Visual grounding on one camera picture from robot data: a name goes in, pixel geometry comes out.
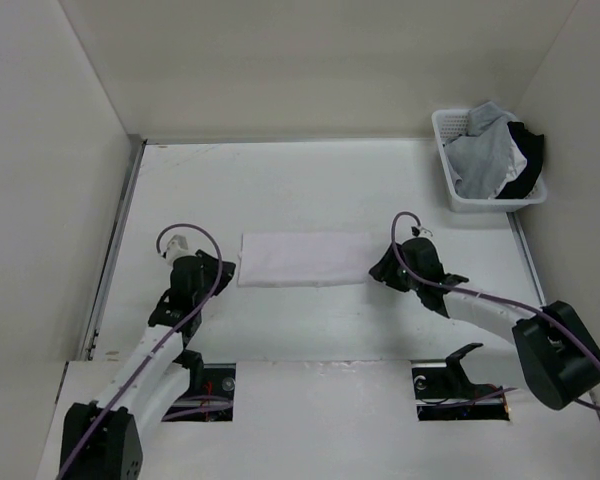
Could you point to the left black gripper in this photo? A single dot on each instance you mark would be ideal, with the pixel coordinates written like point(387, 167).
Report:
point(225, 278)

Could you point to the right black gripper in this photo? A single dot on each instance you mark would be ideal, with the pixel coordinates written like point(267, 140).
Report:
point(384, 270)

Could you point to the pale pink tank top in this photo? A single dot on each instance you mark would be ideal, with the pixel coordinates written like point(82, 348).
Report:
point(314, 259)

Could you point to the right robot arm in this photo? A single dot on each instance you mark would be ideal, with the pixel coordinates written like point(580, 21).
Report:
point(555, 358)

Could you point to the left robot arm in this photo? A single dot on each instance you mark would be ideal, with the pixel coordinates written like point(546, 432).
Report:
point(106, 437)

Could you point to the grey tank top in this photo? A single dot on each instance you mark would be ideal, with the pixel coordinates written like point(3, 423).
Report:
point(479, 158)

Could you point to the white tank top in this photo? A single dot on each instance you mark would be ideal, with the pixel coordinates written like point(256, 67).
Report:
point(516, 165)

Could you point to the black tank top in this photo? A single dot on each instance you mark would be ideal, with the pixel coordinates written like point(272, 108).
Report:
point(532, 146)

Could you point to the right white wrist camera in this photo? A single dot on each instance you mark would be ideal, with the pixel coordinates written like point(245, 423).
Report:
point(419, 231)

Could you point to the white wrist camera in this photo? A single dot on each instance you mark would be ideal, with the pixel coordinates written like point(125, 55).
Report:
point(419, 231)
point(176, 248)

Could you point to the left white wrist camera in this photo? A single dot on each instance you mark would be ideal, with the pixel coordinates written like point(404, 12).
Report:
point(176, 248)

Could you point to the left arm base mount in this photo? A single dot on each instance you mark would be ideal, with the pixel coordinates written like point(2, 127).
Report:
point(209, 398)

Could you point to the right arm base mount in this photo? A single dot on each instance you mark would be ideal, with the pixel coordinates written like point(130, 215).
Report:
point(444, 392)

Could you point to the right metal table rail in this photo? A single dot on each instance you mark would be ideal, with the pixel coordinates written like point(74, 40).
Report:
point(525, 252)

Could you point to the metal table rail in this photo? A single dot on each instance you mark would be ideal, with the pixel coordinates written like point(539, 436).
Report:
point(91, 327)
point(525, 252)

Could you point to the left metal table rail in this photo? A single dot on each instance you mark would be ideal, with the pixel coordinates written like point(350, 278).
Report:
point(91, 327)

